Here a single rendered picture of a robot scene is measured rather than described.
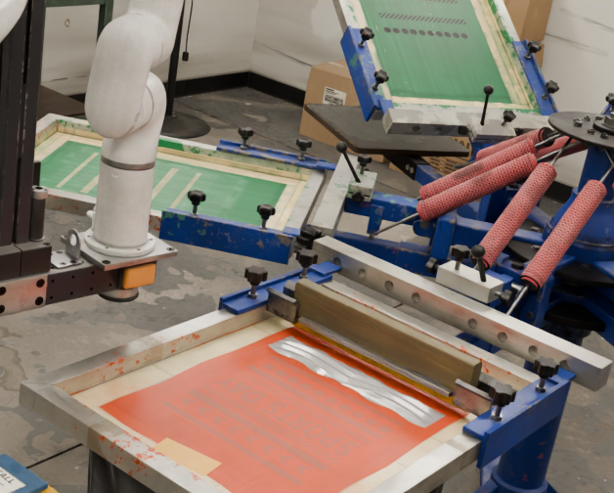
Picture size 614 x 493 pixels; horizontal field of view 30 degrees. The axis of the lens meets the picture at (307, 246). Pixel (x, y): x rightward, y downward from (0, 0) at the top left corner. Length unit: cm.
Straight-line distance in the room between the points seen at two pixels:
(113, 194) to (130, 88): 22
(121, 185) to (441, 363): 64
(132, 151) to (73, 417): 46
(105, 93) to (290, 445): 64
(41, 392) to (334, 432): 48
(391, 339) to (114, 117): 65
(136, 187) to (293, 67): 553
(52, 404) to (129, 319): 250
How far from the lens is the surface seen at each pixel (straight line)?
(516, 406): 207
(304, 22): 741
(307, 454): 188
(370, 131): 369
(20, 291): 195
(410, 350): 210
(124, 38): 185
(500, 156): 283
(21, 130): 188
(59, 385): 193
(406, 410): 205
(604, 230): 278
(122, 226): 202
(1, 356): 404
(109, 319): 434
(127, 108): 188
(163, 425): 190
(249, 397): 201
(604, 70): 638
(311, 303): 221
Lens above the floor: 195
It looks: 22 degrees down
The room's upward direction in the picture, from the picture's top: 10 degrees clockwise
